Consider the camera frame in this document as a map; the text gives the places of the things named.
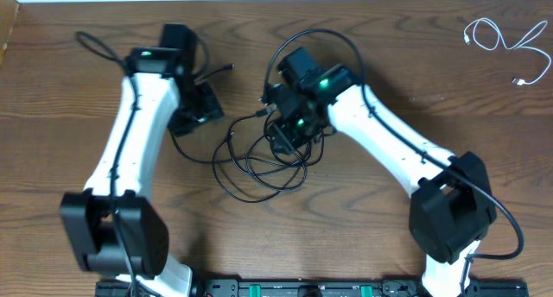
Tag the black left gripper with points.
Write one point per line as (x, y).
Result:
(214, 110)

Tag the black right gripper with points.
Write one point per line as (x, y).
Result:
(281, 130)

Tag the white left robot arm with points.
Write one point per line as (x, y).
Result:
(111, 224)

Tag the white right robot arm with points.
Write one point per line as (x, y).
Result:
(448, 214)

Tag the clear tape strip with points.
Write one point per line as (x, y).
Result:
(428, 99)

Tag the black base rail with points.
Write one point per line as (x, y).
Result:
(387, 287)

